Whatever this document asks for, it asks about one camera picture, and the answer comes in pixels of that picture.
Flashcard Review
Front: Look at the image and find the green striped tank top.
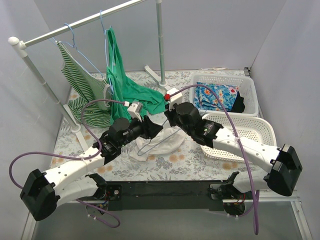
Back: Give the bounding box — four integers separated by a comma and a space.
56, 41, 112, 128

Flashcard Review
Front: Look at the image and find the white laundry basket upright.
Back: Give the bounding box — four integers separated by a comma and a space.
190, 73, 259, 117

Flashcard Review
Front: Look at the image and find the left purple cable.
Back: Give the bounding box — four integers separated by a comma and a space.
8, 99, 121, 229

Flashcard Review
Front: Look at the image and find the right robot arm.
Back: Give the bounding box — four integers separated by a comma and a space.
164, 102, 303, 199

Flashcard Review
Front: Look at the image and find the white tank top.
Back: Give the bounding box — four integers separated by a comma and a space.
128, 128, 185, 162

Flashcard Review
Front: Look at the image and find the green t-shirt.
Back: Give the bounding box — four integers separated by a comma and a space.
105, 28, 165, 117

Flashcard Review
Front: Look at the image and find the blue floral garment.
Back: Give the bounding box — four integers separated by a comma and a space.
193, 81, 240, 112

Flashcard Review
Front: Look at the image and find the floral patterned table mat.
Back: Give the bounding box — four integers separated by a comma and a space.
53, 69, 249, 182

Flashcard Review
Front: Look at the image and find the black garment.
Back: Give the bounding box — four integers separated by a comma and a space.
230, 92, 246, 113

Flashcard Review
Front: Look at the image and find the white laundry basket tipped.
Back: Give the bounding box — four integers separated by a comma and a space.
201, 112, 277, 163

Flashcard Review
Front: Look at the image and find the white clothes rack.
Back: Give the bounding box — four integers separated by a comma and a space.
7, 0, 185, 155

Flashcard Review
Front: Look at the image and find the blue wire hanger with striped top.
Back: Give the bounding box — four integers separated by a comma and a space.
52, 23, 104, 79

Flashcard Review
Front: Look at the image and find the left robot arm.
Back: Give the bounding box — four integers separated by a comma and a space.
20, 116, 163, 221

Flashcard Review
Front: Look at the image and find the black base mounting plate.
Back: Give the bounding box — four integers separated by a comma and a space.
106, 180, 241, 211

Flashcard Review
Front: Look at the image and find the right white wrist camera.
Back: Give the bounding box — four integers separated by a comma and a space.
164, 87, 183, 111

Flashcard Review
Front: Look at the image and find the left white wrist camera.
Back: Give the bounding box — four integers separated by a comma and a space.
124, 101, 143, 122

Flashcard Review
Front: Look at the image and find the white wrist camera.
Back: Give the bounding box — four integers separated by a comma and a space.
124, 101, 143, 122
164, 87, 183, 111

